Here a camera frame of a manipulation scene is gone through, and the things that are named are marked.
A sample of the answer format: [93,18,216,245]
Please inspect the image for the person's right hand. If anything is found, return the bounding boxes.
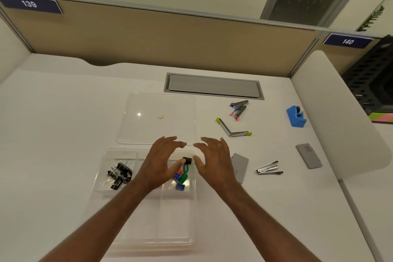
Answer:
[193,137,244,200]

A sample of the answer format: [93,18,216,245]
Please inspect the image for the person's left hand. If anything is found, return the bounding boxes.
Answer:
[134,136,188,193]

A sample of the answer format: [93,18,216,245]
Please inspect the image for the person's left forearm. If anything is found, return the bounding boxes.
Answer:
[37,178,154,262]

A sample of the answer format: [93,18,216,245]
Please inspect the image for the person's right forearm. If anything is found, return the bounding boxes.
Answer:
[220,183,323,262]

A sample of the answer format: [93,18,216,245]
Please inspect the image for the grey flat staple box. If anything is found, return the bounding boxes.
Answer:
[230,153,249,185]
[295,143,323,169]

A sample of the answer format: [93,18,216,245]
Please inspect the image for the green-tipped open stapler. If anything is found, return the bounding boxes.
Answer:
[216,117,253,138]

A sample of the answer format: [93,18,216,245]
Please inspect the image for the clear plastic lid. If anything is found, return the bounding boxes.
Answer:
[118,92,197,146]

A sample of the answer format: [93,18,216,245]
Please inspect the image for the pink-tipped small stapler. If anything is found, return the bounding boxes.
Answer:
[229,105,248,121]

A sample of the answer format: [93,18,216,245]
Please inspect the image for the silver black staple remover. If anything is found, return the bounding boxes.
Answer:
[255,161,284,176]

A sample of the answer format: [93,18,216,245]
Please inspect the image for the clear plastic organizer box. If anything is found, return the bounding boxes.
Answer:
[81,148,197,254]

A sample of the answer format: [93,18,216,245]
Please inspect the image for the pile of black binder clips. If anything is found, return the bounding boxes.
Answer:
[106,161,134,191]

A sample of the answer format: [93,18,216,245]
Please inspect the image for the blue tape dispenser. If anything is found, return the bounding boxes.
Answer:
[286,105,307,128]

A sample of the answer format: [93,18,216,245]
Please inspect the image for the beige desk partition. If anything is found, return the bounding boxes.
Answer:
[0,0,323,79]

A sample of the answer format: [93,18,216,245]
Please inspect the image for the white rounded divider panel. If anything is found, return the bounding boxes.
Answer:
[291,50,393,181]

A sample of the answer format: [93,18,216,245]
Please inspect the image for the colourful sticky note pad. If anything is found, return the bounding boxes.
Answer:
[368,112,393,124]

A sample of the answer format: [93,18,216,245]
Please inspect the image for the black perforated crate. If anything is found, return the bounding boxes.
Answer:
[340,35,393,115]

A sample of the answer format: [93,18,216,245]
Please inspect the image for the blue desk number sign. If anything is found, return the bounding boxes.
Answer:
[322,33,375,49]
[0,0,64,15]

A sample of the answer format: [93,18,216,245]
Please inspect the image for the green plant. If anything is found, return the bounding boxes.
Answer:
[357,5,385,32]

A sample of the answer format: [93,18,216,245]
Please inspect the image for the grey desk cable tray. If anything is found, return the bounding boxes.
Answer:
[164,72,265,101]

